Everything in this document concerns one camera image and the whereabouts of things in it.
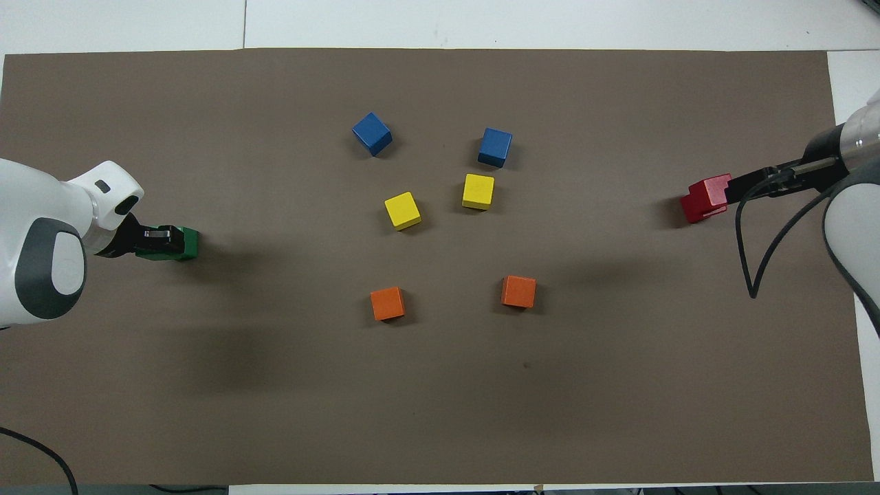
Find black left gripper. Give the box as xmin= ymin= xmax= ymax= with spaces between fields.
xmin=96 ymin=212 xmax=186 ymax=259

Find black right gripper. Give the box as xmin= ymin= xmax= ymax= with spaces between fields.
xmin=727 ymin=123 xmax=854 ymax=204

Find red wooden cube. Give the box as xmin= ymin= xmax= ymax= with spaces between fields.
xmin=689 ymin=173 xmax=733 ymax=208
xmin=680 ymin=195 xmax=719 ymax=225

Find orange wooden cube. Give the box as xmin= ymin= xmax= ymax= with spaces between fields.
xmin=370 ymin=286 xmax=406 ymax=322
xmin=500 ymin=274 xmax=538 ymax=309

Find blue wooden cube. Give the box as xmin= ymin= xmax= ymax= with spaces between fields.
xmin=352 ymin=112 xmax=393 ymax=157
xmin=478 ymin=127 xmax=514 ymax=169

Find yellow wooden cube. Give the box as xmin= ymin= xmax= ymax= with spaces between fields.
xmin=462 ymin=173 xmax=496 ymax=211
xmin=384 ymin=191 xmax=422 ymax=232

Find brown paper mat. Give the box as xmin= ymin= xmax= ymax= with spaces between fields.
xmin=0 ymin=47 xmax=875 ymax=485

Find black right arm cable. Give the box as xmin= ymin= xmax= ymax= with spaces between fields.
xmin=734 ymin=168 xmax=853 ymax=300

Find black floor cable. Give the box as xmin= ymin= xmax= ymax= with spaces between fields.
xmin=148 ymin=484 xmax=229 ymax=495
xmin=0 ymin=426 xmax=78 ymax=495

